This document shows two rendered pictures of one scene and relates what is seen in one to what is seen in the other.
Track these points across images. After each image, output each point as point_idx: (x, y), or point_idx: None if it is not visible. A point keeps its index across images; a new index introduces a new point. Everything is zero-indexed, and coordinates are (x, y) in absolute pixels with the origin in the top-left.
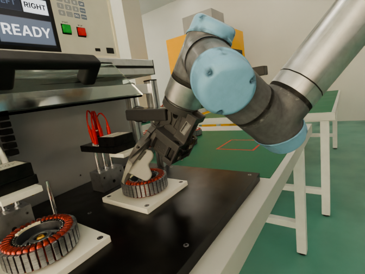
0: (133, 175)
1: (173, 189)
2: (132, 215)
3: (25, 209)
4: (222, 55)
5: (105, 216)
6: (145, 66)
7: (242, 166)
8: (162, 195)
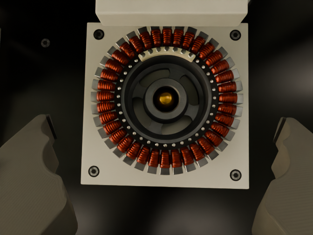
0: (163, 54)
1: (186, 183)
2: (72, 147)
3: None
4: None
5: (48, 90)
6: None
7: None
8: (148, 176)
